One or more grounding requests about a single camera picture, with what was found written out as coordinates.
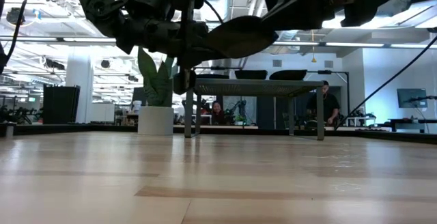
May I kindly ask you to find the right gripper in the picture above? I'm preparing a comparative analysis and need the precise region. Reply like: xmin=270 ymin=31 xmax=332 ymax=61
xmin=262 ymin=0 xmax=346 ymax=32

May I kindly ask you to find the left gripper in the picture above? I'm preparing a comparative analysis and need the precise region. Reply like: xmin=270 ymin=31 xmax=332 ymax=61
xmin=117 ymin=0 xmax=223 ymax=69

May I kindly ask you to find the black leaf-shaped mini plate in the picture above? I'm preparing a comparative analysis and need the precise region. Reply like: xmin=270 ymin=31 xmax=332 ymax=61
xmin=268 ymin=69 xmax=309 ymax=81
xmin=204 ymin=14 xmax=279 ymax=60

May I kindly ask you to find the black square mini plate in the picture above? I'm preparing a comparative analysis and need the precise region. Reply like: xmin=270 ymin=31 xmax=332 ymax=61
xmin=234 ymin=69 xmax=269 ymax=81

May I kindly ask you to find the yellow ceiling pendant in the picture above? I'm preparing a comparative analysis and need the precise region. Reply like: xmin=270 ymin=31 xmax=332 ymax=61
xmin=310 ymin=29 xmax=317 ymax=64

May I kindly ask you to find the grey perforated metal shelf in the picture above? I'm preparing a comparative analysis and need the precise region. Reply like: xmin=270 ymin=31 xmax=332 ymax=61
xmin=184 ymin=79 xmax=325 ymax=141

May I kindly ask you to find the person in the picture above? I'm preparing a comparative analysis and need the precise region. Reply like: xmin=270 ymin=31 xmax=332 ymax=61
xmin=208 ymin=100 xmax=226 ymax=126
xmin=305 ymin=80 xmax=341 ymax=126

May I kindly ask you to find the black monitor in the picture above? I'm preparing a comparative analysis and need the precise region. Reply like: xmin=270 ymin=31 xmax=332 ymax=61
xmin=132 ymin=87 xmax=146 ymax=107

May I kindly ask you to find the snake plant in white pot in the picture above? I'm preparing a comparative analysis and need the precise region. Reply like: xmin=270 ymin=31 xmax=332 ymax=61
xmin=137 ymin=46 xmax=180 ymax=137

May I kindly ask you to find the white column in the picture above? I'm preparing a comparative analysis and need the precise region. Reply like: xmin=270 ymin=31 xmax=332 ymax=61
xmin=66 ymin=48 xmax=94 ymax=124

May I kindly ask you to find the black cabinet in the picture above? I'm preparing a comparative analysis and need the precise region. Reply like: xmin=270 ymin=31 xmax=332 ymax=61
xmin=42 ymin=85 xmax=81 ymax=125

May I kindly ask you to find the dark background table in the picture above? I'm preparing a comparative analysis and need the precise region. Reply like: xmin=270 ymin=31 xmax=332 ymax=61
xmin=375 ymin=117 xmax=437 ymax=132

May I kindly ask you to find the black left wrist camera cable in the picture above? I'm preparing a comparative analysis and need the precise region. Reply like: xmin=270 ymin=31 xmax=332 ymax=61
xmin=203 ymin=0 xmax=225 ymax=24

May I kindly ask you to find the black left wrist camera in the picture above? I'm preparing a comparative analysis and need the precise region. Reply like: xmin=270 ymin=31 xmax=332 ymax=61
xmin=172 ymin=67 xmax=198 ymax=96

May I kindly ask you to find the black frame stand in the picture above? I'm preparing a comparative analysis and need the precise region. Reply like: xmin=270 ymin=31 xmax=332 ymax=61
xmin=307 ymin=69 xmax=350 ymax=115

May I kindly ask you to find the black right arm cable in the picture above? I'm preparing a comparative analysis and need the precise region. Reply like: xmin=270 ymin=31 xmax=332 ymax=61
xmin=334 ymin=34 xmax=437 ymax=131

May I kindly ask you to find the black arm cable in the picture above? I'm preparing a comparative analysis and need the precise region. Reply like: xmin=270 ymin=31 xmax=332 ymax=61
xmin=0 ymin=0 xmax=39 ymax=75
xmin=334 ymin=34 xmax=437 ymax=131

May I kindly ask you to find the wall monitor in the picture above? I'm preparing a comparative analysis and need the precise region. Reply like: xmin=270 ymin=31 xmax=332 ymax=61
xmin=396 ymin=87 xmax=428 ymax=109

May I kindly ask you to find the black aluminium table frame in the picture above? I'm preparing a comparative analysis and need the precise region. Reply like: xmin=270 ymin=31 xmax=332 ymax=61
xmin=0 ymin=123 xmax=437 ymax=145

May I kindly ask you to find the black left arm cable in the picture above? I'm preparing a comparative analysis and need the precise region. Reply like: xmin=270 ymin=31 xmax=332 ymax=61
xmin=0 ymin=0 xmax=39 ymax=75

